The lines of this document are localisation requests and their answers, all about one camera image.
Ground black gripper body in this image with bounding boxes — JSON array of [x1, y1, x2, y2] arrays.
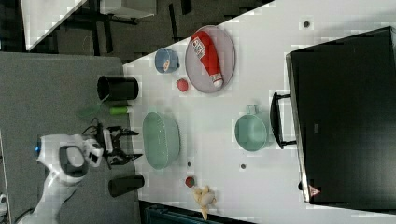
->
[[98, 126, 122, 165]]

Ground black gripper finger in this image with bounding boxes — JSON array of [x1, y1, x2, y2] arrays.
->
[[110, 154, 142, 165], [116, 126, 138, 136]]

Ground green plastic strainer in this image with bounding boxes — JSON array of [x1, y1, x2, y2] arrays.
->
[[143, 112, 180, 170]]

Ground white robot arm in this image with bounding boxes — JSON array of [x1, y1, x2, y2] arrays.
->
[[16, 125, 137, 224]]

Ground dark grey cylinder cup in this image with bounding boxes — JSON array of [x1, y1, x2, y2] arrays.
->
[[108, 175, 145, 197]]

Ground green spatula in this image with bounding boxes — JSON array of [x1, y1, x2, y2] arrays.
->
[[77, 105, 133, 118]]

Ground black cylinder container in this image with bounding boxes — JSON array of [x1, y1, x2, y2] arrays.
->
[[97, 76, 139, 101]]

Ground small red tomato toy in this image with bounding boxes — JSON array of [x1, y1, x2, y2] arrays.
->
[[185, 176, 195, 188]]

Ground red plush strawberry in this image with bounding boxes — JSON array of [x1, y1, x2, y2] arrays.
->
[[177, 78, 189, 92]]

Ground orange slice toy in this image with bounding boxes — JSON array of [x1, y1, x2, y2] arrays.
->
[[163, 60, 170, 71]]

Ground blue bowl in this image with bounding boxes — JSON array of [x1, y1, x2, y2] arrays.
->
[[155, 48, 179, 74]]

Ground yellow plush banana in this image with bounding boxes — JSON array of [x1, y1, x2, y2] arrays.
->
[[193, 186, 217, 220]]

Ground red plush ketchup bottle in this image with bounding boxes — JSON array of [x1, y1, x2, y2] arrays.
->
[[191, 31, 224, 89]]

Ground green enamel mug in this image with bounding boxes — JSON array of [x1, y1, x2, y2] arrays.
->
[[234, 105, 269, 152]]

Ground grey round plate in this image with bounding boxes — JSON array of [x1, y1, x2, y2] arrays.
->
[[185, 25, 235, 93]]

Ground black toaster oven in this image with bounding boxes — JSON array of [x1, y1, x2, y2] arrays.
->
[[286, 26, 396, 214]]

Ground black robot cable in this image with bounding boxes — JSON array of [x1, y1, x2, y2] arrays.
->
[[81, 117, 104, 138]]

